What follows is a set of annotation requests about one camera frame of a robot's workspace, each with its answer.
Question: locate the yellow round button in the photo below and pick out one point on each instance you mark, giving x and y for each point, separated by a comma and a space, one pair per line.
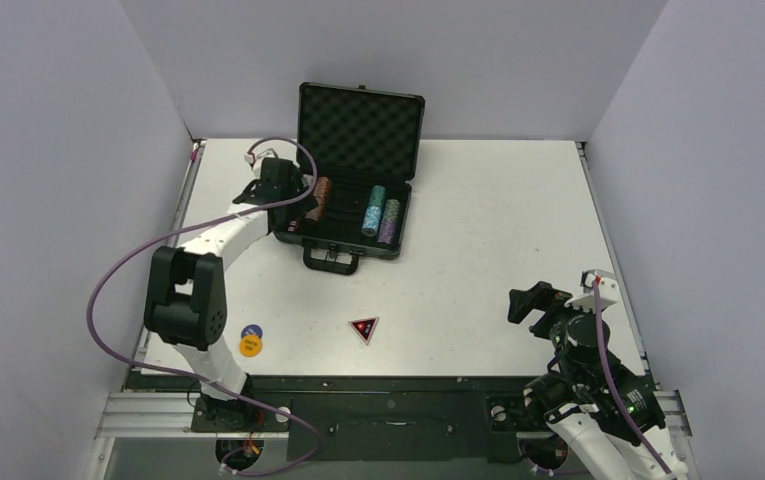
250, 345

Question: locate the orange chip stack in case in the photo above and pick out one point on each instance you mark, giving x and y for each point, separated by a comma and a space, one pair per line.
322, 189

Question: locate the black poker case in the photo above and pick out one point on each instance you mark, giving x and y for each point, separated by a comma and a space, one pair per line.
358, 138

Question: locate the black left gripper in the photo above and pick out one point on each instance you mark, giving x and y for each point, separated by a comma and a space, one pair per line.
298, 211

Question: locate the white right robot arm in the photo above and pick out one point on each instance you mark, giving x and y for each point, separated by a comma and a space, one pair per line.
607, 415

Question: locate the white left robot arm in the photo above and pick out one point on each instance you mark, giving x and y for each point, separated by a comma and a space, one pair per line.
186, 299

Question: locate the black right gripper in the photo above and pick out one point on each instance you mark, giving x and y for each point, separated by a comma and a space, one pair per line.
544, 308

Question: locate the blue round button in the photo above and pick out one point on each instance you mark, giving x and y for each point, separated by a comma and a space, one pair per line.
252, 330

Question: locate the teal chip stack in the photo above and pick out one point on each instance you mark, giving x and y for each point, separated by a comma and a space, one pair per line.
377, 197

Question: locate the green-grey chip stack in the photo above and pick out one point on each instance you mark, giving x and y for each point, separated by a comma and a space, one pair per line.
391, 210

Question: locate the purple chip stack right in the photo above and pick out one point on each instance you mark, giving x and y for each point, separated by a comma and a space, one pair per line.
387, 231

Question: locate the brown chip stack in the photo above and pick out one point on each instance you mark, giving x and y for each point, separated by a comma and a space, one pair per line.
315, 215

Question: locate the light blue chip stack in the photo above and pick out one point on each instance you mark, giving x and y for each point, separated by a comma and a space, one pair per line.
371, 221

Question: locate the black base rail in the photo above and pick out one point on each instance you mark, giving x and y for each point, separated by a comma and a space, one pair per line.
396, 418

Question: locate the triangular all-in button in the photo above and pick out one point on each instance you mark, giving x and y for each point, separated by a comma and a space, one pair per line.
364, 328

